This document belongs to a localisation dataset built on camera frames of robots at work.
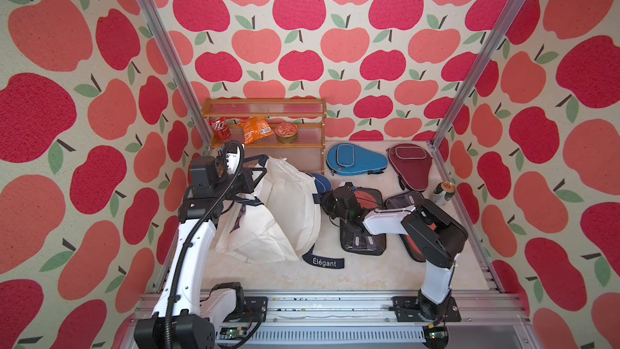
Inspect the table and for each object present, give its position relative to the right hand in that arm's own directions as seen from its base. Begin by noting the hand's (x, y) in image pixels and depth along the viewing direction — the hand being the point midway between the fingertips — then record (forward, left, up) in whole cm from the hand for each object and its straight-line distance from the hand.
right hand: (315, 198), depth 92 cm
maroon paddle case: (+27, -43, -6) cm, 52 cm away
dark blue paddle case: (+6, -2, +2) cm, 7 cm away
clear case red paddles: (-14, -18, -6) cm, 23 cm away
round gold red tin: (+23, +14, +12) cm, 30 cm away
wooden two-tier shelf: (+43, +7, +7) cm, 44 cm away
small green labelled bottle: (+6, -49, +2) cm, 49 cm away
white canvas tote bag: (-10, +12, -3) cm, 16 cm away
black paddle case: (+7, -35, -6) cm, 36 cm away
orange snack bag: (+24, +28, +13) cm, 39 cm away
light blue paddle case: (+25, -13, -3) cm, 28 cm away
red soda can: (+19, +41, +16) cm, 48 cm away
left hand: (-7, +14, +23) cm, 28 cm away
